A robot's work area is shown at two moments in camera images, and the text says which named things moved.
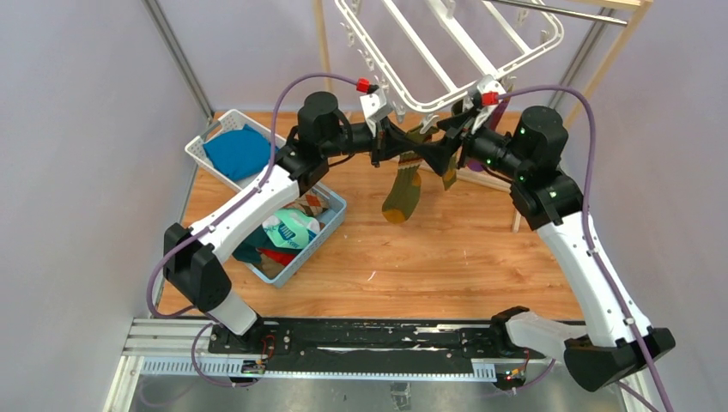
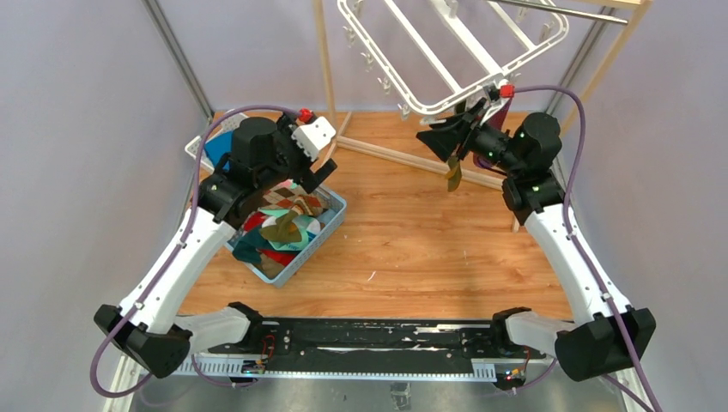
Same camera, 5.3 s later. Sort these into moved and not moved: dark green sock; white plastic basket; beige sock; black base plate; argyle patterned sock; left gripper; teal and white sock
Moved: left gripper; beige sock
Not moved: teal and white sock; dark green sock; white plastic basket; argyle patterned sock; black base plate
